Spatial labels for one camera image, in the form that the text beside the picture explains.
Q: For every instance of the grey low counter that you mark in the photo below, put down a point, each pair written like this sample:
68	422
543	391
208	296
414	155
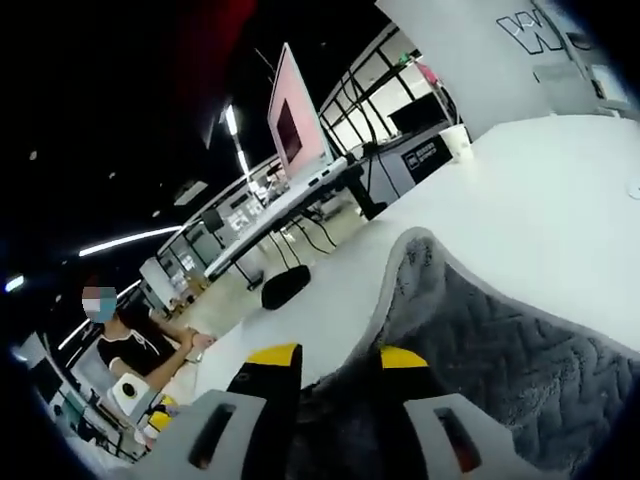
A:
385	175

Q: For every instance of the grey towel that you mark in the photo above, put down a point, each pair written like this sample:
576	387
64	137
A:
500	340

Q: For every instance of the pink screen monitor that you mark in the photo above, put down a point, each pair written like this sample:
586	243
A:
292	115

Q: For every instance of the pink cloth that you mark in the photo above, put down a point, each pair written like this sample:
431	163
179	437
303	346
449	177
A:
427	74

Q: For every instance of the white desk with black legs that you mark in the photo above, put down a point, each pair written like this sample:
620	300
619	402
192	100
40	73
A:
280	210

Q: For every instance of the black speaker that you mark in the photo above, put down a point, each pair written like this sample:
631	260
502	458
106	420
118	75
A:
212	220

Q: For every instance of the white paper cup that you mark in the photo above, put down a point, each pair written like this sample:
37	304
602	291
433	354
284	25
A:
455	142

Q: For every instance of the black floor cushion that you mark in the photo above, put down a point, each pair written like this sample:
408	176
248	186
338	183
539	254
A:
285	287

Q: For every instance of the ceiling light strip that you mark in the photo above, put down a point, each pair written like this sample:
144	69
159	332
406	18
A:
130	240

